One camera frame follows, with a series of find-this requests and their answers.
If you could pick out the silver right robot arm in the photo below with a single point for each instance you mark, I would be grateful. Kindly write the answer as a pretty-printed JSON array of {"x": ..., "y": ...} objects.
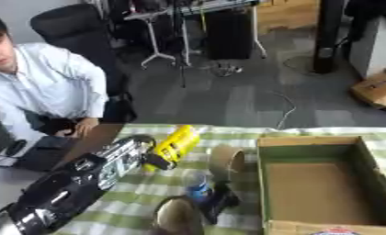
[{"x": 177, "y": 217}]

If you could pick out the blue can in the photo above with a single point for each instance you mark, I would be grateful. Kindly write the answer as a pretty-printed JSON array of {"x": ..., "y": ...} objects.
[{"x": 197, "y": 186}]

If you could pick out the black bag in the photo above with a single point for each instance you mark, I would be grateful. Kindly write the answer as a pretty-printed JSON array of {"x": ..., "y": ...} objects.
[{"x": 41, "y": 153}]

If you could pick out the cardboard box with green inside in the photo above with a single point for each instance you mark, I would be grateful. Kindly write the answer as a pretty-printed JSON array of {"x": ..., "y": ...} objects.
[{"x": 319, "y": 189}]

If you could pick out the white stand with legs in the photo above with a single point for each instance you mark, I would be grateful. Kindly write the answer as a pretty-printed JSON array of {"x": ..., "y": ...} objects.
[{"x": 153, "y": 46}]

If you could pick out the small black device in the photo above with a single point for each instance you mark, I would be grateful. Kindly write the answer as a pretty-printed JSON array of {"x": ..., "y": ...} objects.
[{"x": 57, "y": 125}]

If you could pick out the person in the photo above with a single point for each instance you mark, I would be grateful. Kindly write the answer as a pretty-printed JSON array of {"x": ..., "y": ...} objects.
[{"x": 46, "y": 82}]

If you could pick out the desk with white legs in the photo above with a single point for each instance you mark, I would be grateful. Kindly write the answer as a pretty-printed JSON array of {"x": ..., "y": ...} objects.
[{"x": 217, "y": 5}]

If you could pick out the white cabinet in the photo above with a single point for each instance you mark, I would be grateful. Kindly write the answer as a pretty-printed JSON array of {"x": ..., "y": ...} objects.
[{"x": 381, "y": 46}]

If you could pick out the black tower fan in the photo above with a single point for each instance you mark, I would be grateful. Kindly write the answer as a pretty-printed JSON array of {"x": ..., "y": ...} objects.
[{"x": 327, "y": 36}]

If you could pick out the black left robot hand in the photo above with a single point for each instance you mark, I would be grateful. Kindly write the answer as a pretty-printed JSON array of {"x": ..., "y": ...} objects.
[{"x": 161, "y": 162}]

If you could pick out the black office chair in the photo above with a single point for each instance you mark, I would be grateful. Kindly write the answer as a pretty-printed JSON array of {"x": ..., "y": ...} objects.
[{"x": 83, "y": 36}]

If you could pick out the black computer case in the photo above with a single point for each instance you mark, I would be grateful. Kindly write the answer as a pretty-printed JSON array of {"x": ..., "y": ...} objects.
[{"x": 228, "y": 33}]

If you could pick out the flat cardboard box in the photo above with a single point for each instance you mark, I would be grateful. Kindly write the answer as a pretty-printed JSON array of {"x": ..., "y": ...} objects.
[{"x": 378, "y": 90}]

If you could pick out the wooden cabinet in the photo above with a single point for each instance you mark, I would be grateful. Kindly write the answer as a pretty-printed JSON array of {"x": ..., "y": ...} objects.
[{"x": 287, "y": 15}]

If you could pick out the brown tape roll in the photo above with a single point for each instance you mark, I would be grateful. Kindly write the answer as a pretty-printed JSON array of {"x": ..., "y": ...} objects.
[{"x": 223, "y": 160}]

